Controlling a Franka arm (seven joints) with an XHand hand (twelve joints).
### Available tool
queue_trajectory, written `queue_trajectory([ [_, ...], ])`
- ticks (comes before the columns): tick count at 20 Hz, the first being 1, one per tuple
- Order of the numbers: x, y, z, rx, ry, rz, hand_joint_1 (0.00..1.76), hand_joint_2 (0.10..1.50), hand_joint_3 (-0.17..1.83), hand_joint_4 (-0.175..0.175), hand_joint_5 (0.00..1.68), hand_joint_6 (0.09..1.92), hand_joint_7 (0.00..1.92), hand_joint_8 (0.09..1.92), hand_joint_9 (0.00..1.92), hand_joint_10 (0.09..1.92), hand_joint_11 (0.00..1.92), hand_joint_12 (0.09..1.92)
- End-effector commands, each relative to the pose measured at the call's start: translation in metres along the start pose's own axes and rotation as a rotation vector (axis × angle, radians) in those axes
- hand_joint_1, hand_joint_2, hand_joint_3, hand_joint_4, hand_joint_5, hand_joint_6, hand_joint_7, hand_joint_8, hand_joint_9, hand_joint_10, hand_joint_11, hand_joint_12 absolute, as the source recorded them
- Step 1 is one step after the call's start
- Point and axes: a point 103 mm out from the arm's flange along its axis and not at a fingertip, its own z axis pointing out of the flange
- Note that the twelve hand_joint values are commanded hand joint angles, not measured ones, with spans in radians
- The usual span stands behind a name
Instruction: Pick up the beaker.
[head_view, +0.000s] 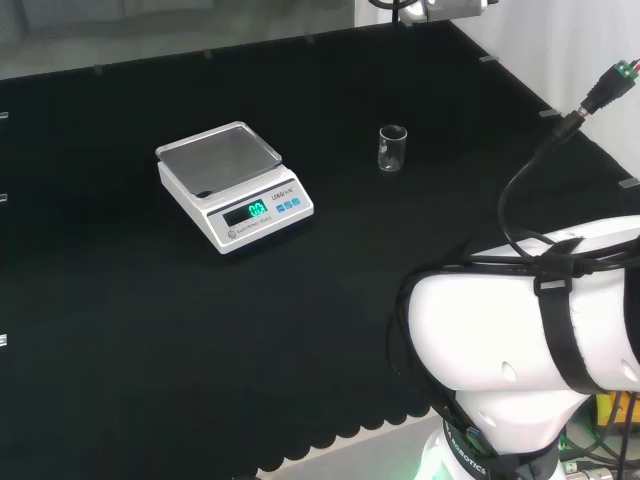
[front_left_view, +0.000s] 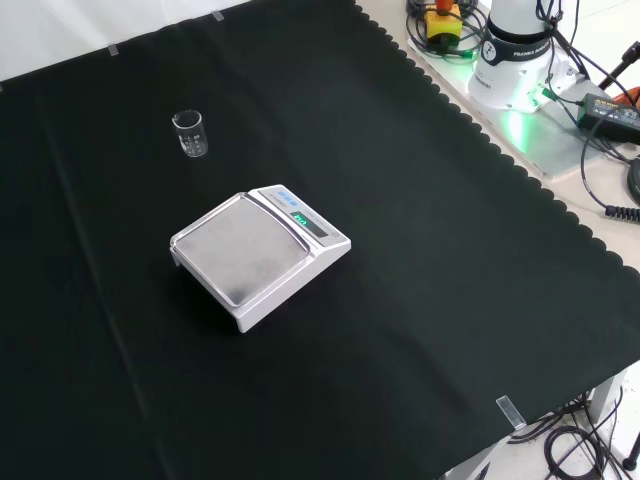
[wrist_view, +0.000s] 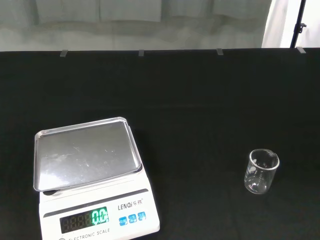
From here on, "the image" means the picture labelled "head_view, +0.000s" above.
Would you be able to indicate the small clear glass beaker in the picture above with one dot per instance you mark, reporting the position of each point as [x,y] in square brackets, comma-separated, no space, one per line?
[392,152]

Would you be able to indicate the white electronic balance steel pan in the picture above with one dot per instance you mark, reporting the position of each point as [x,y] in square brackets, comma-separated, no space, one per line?
[235,200]

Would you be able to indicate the black bench cloth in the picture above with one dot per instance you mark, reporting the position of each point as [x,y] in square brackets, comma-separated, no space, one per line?
[150,325]

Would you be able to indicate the yellow stop button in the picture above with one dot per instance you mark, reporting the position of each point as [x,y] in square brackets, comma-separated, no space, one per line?
[609,406]

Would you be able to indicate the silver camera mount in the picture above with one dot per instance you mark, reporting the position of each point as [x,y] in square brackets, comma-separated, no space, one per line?
[450,7]

